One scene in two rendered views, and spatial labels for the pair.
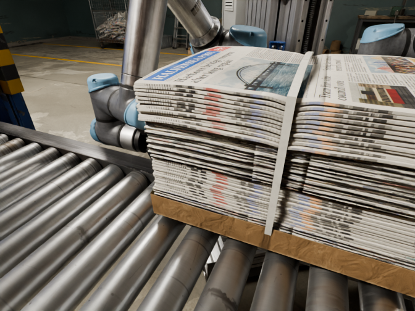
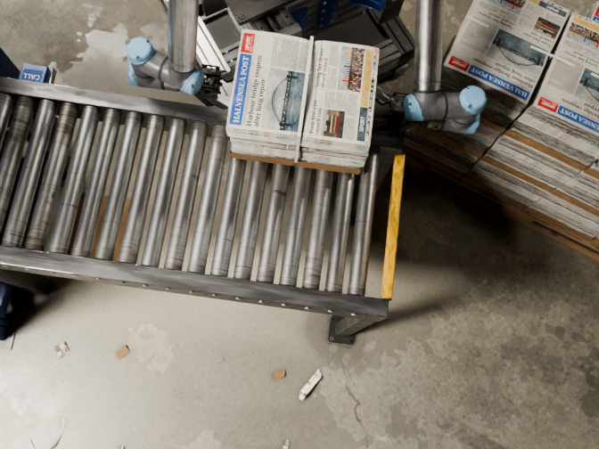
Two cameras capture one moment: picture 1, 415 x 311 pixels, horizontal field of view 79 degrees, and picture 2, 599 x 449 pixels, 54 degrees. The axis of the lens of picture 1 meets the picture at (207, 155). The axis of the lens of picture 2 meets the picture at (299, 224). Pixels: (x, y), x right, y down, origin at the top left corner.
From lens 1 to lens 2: 1.34 m
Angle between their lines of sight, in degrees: 46
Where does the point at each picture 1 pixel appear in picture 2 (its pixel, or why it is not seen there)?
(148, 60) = (192, 53)
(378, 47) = not seen: outside the picture
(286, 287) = (306, 181)
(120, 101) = (174, 79)
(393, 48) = not seen: outside the picture
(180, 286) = (259, 191)
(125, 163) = (185, 115)
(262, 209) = (291, 155)
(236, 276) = (283, 181)
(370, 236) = (336, 160)
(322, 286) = (321, 176)
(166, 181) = (240, 148)
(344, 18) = not seen: outside the picture
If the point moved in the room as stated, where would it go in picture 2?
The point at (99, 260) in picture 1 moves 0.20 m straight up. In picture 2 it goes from (216, 190) to (209, 166)
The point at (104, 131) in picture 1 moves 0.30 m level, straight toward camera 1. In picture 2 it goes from (147, 83) to (209, 157)
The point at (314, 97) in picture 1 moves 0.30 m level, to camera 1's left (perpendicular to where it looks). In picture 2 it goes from (307, 134) to (192, 162)
